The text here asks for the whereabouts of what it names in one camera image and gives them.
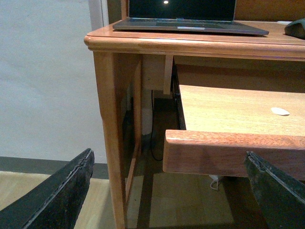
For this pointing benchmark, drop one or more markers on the white round sticker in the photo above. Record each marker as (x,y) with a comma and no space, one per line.
(280,111)

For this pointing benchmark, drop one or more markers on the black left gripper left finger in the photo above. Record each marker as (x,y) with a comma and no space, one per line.
(56,202)

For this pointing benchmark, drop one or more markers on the dark grey computer mouse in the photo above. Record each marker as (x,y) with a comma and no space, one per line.
(296,29)

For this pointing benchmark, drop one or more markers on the wooden keyboard tray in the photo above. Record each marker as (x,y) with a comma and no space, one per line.
(227,112)

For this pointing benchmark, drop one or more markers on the wooden desk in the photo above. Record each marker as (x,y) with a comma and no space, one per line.
(122,58)

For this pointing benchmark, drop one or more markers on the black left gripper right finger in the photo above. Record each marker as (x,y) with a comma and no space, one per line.
(281,197)

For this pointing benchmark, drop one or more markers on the grey laptop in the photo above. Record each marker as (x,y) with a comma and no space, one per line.
(210,16)

